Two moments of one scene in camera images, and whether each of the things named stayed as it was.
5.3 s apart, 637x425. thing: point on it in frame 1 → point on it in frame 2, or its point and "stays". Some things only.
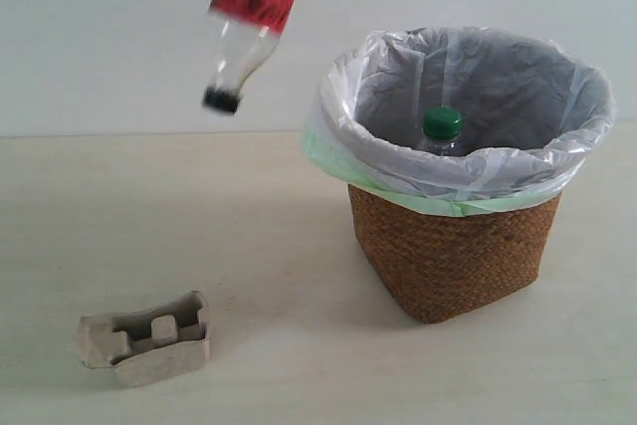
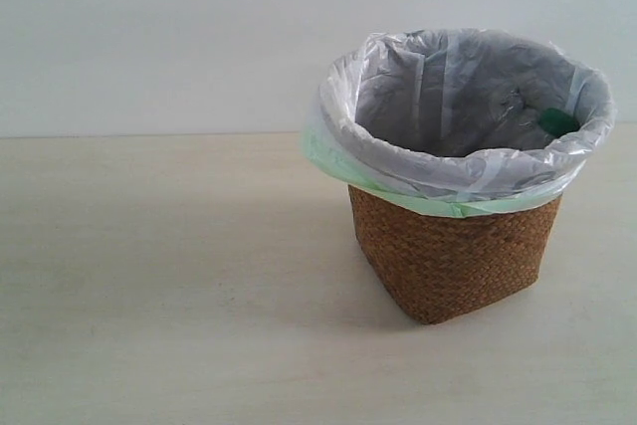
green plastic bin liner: x=327 y=157 stays
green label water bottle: x=442 y=130 → x=556 y=121
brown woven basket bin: x=445 y=268 stays
